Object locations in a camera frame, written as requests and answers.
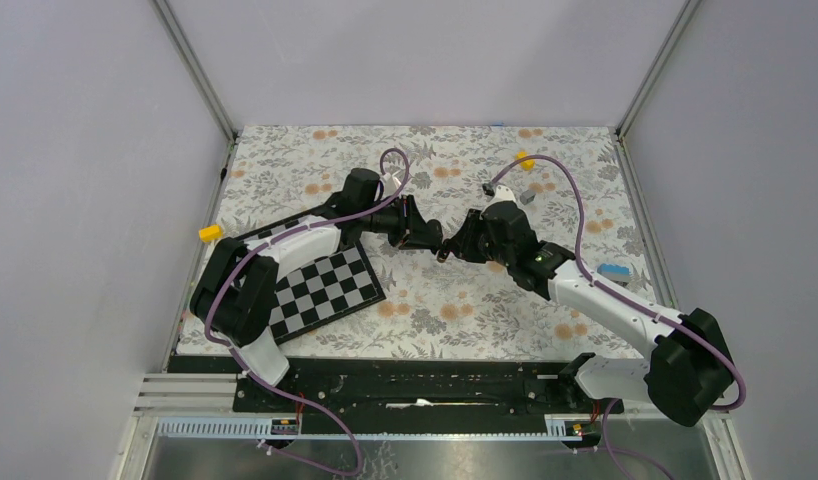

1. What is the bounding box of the floral patterned table mat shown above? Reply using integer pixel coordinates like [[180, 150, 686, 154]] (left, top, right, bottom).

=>
[[214, 126, 655, 361]]

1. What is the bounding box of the black white checkerboard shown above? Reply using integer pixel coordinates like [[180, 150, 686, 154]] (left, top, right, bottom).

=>
[[255, 241, 386, 345]]

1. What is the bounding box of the black earbud charging case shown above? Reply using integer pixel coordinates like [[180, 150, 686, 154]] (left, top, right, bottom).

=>
[[431, 221, 450, 263]]

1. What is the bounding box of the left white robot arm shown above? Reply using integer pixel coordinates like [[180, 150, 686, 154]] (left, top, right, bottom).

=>
[[188, 168, 443, 411]]

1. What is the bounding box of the yellow block left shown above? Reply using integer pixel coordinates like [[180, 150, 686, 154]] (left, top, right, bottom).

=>
[[198, 224, 224, 244]]

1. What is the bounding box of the yellow block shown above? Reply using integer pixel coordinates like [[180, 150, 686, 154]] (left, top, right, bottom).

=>
[[198, 224, 224, 244], [516, 151, 535, 171]]

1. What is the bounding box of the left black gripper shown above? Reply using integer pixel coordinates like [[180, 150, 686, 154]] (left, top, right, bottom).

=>
[[360, 195, 442, 250]]

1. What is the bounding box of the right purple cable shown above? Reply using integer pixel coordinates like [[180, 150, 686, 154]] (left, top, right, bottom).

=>
[[481, 154, 748, 480]]

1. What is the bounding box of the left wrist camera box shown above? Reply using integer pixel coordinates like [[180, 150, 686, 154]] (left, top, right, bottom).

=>
[[380, 171, 411, 197]]

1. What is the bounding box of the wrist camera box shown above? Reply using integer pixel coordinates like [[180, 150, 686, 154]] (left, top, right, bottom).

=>
[[380, 171, 411, 197], [482, 182, 518, 207]]

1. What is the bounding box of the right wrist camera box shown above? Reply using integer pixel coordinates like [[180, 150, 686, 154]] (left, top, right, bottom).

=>
[[482, 182, 518, 207]]

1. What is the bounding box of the blue white eraser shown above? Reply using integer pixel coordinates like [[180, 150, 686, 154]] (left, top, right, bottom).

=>
[[597, 263, 632, 286]]

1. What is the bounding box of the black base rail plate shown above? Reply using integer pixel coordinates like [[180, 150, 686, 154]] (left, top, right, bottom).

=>
[[232, 357, 626, 437]]

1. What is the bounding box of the small grey block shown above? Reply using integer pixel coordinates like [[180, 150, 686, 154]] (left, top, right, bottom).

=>
[[519, 189, 536, 205]]

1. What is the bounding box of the yellow block far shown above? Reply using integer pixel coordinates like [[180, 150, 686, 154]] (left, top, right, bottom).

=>
[[516, 151, 535, 171]]

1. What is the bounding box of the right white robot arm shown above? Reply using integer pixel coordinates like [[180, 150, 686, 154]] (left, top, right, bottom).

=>
[[437, 201, 747, 427]]

